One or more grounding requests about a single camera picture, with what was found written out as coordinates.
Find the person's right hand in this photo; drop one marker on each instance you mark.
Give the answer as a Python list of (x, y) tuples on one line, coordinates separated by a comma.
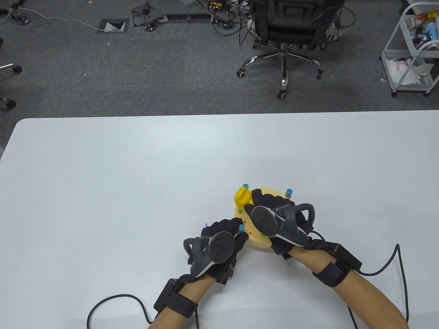
[(271, 202)]

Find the chrome chair base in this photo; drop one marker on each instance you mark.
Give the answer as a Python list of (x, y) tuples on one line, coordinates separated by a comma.
[(15, 68)]

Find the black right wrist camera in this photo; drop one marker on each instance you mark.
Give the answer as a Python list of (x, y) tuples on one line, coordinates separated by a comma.
[(286, 256)]

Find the grey metal box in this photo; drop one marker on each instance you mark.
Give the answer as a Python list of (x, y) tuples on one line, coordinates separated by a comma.
[(187, 2)]

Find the person's left forearm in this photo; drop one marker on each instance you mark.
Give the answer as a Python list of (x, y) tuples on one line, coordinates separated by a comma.
[(192, 291)]

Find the electronics board with lights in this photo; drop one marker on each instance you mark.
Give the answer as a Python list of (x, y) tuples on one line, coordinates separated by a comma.
[(216, 5)]

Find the blue bottle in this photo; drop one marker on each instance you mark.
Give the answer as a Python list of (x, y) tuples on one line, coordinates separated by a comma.
[(434, 32)]

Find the yellow toy hammer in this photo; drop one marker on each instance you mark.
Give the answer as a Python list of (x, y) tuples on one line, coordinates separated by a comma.
[(242, 197)]

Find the white utility cart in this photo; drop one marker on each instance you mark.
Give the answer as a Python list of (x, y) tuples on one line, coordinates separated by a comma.
[(404, 31)]

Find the grey hand controller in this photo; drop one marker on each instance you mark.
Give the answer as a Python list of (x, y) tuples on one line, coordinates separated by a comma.
[(264, 221), (219, 246)]

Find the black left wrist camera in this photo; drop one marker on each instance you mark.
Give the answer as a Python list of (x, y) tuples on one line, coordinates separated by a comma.
[(224, 276)]

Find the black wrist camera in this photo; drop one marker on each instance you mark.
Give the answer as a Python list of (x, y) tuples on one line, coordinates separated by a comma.
[(286, 256), (224, 276)]

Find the grey floor socket box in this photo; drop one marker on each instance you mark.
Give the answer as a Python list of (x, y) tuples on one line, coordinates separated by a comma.
[(113, 26)]

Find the black desk base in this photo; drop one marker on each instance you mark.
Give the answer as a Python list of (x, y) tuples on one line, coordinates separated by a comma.
[(185, 16)]

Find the grey right hand controller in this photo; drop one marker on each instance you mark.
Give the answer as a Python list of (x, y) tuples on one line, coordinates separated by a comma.
[(264, 221)]

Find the colourful toy figure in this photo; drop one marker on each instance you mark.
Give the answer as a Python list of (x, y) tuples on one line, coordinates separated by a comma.
[(415, 22)]

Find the person's left hand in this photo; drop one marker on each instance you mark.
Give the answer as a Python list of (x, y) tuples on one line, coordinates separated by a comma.
[(223, 226)]

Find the person's right forearm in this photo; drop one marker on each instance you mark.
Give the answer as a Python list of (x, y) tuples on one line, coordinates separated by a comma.
[(363, 294)]

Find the yellow round tap bench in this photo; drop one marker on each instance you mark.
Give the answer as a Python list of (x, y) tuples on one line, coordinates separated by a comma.
[(271, 191)]

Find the grey left hand controller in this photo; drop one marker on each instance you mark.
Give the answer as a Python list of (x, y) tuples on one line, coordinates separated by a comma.
[(219, 246)]

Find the black office chair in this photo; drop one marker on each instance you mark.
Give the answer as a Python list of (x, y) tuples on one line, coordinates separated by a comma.
[(291, 20)]

